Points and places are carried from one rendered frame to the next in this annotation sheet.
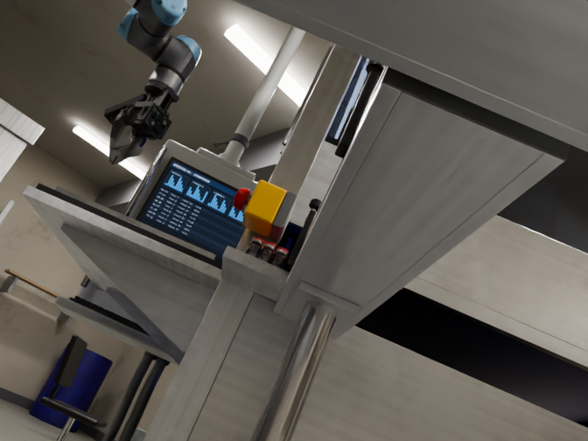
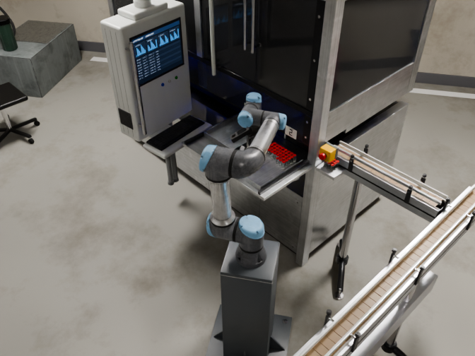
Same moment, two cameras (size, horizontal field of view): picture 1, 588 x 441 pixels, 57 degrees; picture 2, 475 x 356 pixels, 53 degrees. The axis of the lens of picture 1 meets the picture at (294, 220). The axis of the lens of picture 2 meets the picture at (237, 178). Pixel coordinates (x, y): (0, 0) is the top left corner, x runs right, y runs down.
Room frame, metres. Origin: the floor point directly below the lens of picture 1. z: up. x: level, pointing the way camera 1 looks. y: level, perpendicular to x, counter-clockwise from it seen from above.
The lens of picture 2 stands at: (-0.23, 1.87, 2.56)
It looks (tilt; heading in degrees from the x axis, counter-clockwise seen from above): 40 degrees down; 315
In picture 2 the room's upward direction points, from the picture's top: straight up
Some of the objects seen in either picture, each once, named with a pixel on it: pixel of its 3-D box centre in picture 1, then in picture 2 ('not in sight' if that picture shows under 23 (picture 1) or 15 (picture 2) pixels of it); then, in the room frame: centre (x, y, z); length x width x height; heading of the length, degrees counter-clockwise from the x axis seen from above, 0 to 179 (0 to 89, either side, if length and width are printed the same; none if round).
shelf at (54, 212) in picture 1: (160, 288); (249, 152); (1.33, 0.23, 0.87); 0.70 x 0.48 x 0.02; 179
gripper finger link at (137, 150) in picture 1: (131, 151); not in sight; (1.14, 0.40, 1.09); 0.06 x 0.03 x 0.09; 54
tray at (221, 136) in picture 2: not in sight; (238, 131); (1.50, 0.15, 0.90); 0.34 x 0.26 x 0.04; 89
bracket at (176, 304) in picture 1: (126, 289); not in sight; (1.08, 0.24, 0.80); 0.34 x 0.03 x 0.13; 89
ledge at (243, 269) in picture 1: (262, 279); (332, 168); (0.89, 0.01, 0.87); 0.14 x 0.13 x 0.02; 89
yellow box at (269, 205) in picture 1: (268, 210); (328, 152); (0.91, 0.05, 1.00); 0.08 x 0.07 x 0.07; 89
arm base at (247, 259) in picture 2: not in sight; (251, 249); (0.81, 0.75, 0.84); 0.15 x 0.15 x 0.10
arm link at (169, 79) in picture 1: (164, 86); not in sight; (1.14, 0.41, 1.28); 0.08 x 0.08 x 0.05
